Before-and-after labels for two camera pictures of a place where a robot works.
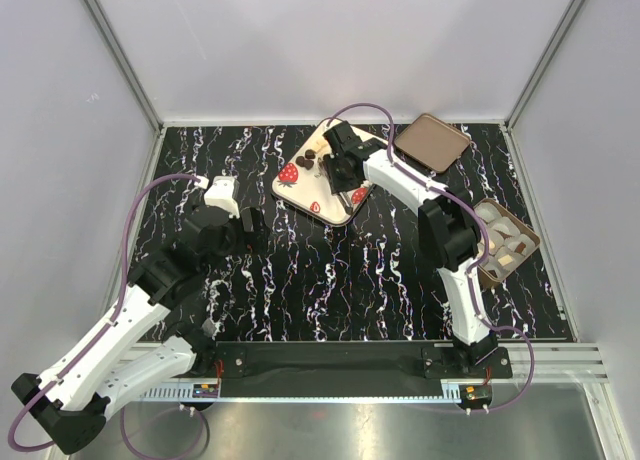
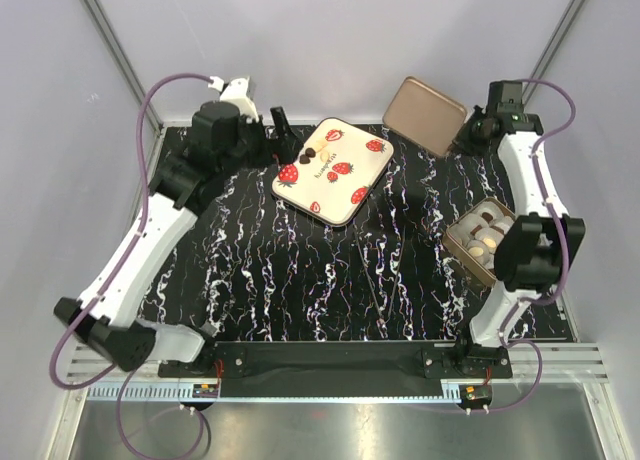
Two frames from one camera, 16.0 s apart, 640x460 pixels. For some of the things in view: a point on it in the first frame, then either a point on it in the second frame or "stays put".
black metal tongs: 346,201 → 382,320
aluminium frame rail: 555,362 stays put
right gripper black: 338,186 → 461,138
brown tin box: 510,241 stays put
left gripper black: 256,238 → 287,143
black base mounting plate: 352,361 stays put
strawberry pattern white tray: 304,184 stays put
